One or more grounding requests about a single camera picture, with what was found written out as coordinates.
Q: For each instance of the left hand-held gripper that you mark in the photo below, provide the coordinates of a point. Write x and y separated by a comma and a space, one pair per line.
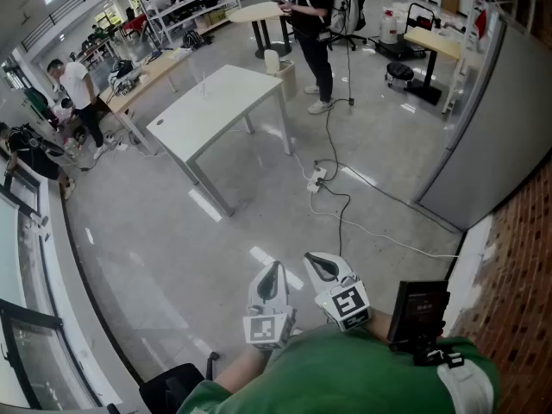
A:
269, 332

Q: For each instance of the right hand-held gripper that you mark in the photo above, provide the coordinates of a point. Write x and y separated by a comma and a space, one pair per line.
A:
345, 306

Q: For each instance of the clear glass beaker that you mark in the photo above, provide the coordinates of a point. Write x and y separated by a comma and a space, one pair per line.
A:
203, 95

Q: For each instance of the person's left forearm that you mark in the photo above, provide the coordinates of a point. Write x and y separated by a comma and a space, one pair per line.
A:
241, 373

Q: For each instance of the person's right forearm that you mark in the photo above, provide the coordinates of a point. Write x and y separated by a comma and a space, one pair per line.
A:
381, 326

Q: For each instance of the black chest-mounted screen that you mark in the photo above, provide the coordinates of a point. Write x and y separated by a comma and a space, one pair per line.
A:
418, 311

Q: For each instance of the white power strip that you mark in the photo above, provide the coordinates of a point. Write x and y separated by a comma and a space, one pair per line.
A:
317, 179

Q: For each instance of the person's green shirt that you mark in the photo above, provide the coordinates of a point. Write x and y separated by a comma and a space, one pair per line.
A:
345, 373

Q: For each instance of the black office chair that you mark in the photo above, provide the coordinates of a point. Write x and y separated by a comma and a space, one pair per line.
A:
347, 39
172, 388

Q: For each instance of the white table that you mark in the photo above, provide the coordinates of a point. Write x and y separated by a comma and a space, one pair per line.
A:
215, 110

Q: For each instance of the beige trash bin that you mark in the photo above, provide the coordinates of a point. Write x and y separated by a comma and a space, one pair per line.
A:
288, 78

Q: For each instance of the gray partition panel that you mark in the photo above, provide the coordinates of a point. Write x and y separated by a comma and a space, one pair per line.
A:
487, 136

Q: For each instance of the black rolling stool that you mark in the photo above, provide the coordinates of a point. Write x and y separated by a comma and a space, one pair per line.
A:
399, 70

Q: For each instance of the cream chair back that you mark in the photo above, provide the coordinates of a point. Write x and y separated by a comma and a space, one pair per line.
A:
271, 62

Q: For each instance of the black platform cart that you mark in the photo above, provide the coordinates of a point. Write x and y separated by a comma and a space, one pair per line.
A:
403, 45

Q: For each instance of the clear water bottle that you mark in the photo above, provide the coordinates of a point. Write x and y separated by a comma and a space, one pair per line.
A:
73, 149

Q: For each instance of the black framed window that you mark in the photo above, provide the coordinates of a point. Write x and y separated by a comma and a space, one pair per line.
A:
26, 317

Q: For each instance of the wooden desk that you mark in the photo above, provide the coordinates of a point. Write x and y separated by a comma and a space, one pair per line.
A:
146, 80

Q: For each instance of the stack of papers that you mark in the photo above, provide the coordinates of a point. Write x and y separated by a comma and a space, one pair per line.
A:
181, 54

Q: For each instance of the square wooden table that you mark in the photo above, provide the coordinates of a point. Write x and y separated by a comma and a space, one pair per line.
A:
433, 41

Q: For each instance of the white plastic jug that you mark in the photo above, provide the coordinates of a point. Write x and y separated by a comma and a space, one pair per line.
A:
388, 26

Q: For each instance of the bag with equipment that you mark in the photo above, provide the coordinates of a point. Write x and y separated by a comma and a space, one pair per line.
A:
125, 78

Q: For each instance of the round wooden table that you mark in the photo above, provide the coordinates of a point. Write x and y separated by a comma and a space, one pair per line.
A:
254, 12

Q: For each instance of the white metal rack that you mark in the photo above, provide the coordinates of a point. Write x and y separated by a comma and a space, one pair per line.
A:
470, 37

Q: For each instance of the white shelf unit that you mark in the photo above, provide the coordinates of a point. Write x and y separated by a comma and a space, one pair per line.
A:
185, 2

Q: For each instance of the black railing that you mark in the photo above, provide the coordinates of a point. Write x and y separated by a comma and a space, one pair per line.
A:
73, 11

